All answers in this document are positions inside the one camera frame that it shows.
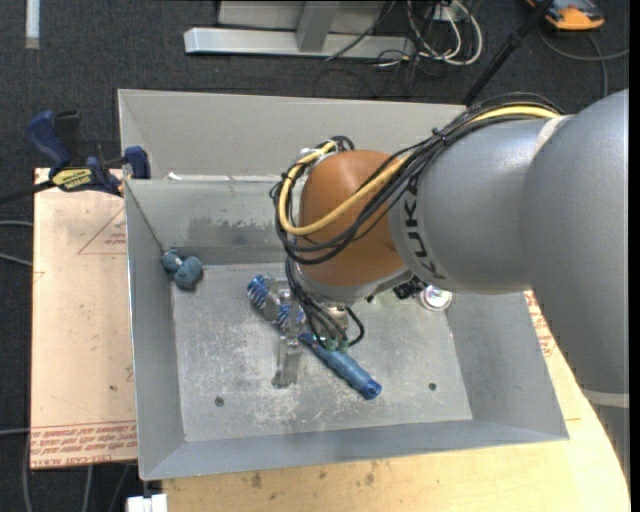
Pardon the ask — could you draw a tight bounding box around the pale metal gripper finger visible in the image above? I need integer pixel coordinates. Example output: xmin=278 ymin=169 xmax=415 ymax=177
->
xmin=289 ymin=340 xmax=305 ymax=384
xmin=271 ymin=337 xmax=292 ymax=389

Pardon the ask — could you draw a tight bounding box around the grey metal bin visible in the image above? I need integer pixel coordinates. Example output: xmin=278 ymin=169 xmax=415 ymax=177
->
xmin=117 ymin=88 xmax=570 ymax=482

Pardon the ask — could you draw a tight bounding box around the blue ribbed grey tool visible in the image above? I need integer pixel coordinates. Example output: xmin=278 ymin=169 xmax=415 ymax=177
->
xmin=246 ymin=273 xmax=307 ymax=333

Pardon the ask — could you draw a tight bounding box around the clear glass cup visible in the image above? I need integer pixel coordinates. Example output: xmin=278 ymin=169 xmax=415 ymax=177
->
xmin=419 ymin=284 xmax=454 ymax=312

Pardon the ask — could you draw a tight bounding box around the teal toy animal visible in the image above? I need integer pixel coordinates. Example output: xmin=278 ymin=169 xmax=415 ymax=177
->
xmin=159 ymin=249 xmax=205 ymax=292

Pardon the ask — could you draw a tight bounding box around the blue handled tool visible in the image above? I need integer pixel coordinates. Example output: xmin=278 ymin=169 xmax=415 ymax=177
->
xmin=298 ymin=332 xmax=384 ymax=401

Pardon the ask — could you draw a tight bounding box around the black cylinder on white bracket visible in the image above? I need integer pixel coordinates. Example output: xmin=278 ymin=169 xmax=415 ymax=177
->
xmin=392 ymin=279 xmax=427 ymax=301

